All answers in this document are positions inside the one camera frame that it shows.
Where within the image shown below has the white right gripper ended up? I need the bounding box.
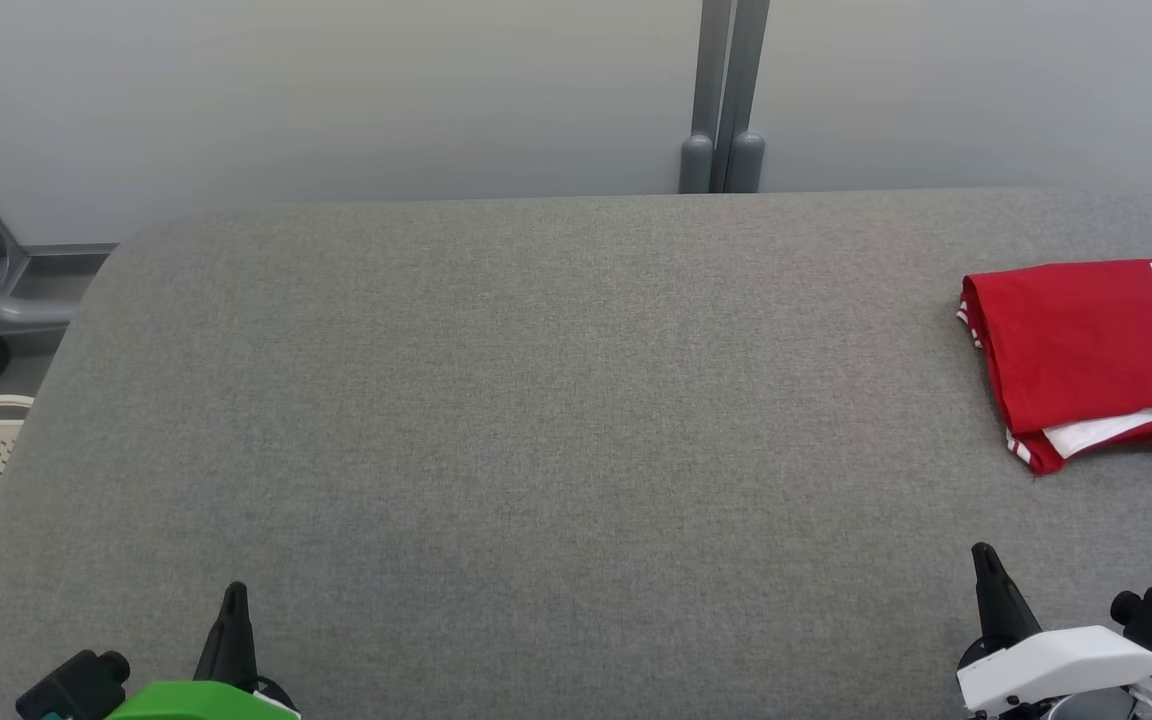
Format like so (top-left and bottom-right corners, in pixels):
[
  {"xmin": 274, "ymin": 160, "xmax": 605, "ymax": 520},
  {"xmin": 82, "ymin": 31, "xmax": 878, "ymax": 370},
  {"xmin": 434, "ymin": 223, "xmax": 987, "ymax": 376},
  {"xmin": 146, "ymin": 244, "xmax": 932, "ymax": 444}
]
[{"xmin": 955, "ymin": 542, "xmax": 1152, "ymax": 720}]

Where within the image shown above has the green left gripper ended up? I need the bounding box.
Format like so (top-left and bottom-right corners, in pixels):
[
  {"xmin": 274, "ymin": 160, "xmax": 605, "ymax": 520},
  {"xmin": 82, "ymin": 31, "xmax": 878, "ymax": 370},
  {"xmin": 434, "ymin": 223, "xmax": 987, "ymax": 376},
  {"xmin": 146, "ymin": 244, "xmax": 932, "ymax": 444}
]
[{"xmin": 104, "ymin": 581, "xmax": 303, "ymax": 720}]

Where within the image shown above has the red jersey with white sleeves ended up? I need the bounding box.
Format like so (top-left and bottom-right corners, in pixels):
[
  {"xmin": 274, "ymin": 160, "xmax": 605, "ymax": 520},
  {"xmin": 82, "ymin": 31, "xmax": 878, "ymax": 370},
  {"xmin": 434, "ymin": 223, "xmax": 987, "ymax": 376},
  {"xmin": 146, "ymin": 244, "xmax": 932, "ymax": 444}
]
[{"xmin": 956, "ymin": 257, "xmax": 1152, "ymax": 477}]

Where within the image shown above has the grey vertical wall rail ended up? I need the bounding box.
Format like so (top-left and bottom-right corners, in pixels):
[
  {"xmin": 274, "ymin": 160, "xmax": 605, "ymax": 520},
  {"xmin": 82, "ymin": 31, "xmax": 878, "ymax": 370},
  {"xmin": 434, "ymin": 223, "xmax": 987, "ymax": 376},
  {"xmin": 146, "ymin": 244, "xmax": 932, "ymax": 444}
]
[{"xmin": 678, "ymin": 0, "xmax": 768, "ymax": 195}]

